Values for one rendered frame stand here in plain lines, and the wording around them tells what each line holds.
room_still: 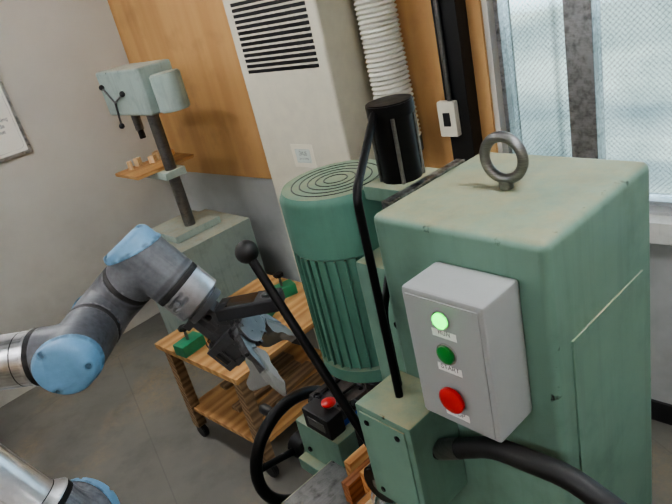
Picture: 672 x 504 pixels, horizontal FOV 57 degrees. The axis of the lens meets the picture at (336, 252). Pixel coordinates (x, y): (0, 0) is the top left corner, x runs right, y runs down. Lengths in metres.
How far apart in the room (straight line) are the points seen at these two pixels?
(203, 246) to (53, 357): 2.25
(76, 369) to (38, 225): 2.90
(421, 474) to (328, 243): 0.32
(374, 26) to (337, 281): 1.54
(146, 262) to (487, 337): 0.61
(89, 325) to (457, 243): 0.60
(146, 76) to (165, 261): 2.05
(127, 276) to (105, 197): 2.96
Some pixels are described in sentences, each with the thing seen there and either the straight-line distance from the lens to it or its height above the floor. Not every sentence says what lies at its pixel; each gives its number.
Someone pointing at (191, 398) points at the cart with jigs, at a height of 0.23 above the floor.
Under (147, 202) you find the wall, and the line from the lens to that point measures 4.12.
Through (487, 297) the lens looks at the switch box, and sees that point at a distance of 0.58.
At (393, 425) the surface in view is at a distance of 0.74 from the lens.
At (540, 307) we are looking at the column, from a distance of 0.61.
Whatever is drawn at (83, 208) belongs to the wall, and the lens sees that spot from 3.94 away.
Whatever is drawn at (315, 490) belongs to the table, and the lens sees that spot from 1.26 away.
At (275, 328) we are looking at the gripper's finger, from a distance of 1.12.
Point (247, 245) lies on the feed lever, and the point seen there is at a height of 1.45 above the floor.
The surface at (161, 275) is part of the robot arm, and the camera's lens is 1.03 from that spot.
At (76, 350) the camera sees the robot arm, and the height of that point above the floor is 1.37.
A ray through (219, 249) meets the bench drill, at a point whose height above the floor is 0.62.
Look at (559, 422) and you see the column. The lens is 0.69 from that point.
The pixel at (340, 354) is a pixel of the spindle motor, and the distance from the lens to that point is 0.96.
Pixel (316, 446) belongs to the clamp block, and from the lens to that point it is 1.33.
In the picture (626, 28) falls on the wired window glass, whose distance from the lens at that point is 2.17.
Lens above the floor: 1.78
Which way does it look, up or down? 24 degrees down
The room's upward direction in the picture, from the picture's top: 14 degrees counter-clockwise
